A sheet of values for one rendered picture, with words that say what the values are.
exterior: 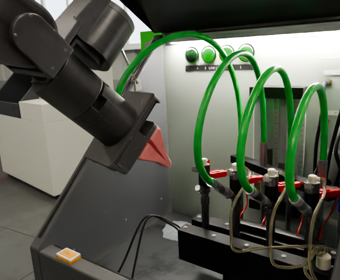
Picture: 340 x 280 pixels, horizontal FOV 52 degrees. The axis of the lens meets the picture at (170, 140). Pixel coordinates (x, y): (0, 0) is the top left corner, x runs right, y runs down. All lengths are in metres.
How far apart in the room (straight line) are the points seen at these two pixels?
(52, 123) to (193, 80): 2.56
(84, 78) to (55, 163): 3.27
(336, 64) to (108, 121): 0.68
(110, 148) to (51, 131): 3.15
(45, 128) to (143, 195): 2.46
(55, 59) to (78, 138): 3.38
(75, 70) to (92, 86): 0.02
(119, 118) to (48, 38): 0.12
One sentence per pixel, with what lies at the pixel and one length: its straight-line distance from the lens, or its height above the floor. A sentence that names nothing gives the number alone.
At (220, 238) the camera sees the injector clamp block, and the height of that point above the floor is 0.98.
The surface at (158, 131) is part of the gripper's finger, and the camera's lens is 0.42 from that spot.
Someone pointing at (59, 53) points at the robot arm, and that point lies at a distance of 0.34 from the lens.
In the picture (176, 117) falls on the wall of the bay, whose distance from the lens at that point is 1.18.
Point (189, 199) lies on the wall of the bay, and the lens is 1.24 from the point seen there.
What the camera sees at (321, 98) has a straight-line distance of 0.73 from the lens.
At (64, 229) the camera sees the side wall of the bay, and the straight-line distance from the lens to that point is 0.96.
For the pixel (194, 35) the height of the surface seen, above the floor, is 1.43.
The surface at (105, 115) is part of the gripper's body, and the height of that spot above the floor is 1.33.
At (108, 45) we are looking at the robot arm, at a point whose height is 1.40.
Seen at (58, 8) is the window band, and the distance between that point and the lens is 6.74.
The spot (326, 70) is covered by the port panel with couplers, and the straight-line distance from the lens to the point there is 0.96.
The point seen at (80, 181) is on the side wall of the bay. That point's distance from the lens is 0.96.
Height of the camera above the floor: 1.39
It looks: 14 degrees down
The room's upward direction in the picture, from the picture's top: 3 degrees counter-clockwise
